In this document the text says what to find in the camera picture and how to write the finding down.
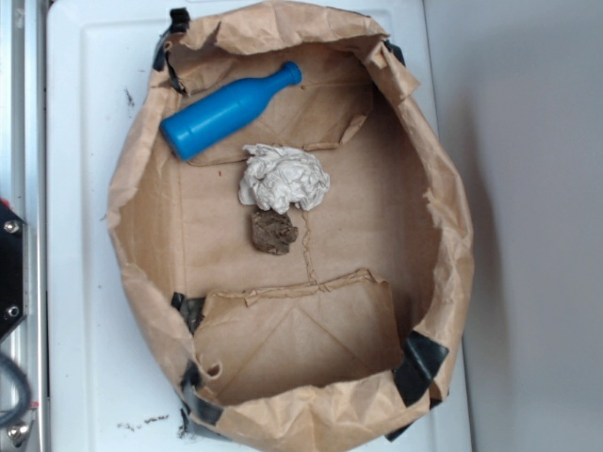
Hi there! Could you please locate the white paper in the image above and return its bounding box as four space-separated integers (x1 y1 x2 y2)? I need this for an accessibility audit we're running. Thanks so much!
238 144 331 215

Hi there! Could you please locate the brown rock lump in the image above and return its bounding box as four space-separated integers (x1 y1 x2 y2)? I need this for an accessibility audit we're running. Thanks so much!
252 209 299 256

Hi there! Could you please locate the brown paper bag bin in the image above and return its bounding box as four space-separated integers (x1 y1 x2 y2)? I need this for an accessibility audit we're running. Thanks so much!
107 1 474 451

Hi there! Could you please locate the blue plastic bottle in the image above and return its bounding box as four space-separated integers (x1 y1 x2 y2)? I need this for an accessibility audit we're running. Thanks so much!
159 61 302 161

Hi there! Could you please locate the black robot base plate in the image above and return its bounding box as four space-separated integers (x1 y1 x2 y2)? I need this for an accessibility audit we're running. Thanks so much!
0 199 25 341

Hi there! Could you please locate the aluminium frame rail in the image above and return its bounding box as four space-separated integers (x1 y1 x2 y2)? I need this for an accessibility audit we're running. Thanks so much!
1 1 50 451

